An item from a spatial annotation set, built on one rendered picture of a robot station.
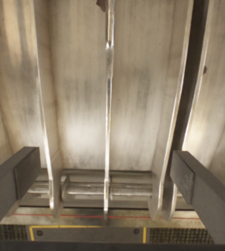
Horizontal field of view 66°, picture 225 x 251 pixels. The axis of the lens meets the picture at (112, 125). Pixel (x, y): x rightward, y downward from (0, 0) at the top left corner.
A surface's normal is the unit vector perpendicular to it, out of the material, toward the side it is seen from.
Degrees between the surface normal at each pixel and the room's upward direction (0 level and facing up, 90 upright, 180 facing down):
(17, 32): 2
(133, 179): 24
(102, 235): 0
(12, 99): 8
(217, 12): 1
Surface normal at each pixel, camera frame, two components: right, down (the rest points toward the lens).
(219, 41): 0.00, 0.29
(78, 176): -0.01, 0.63
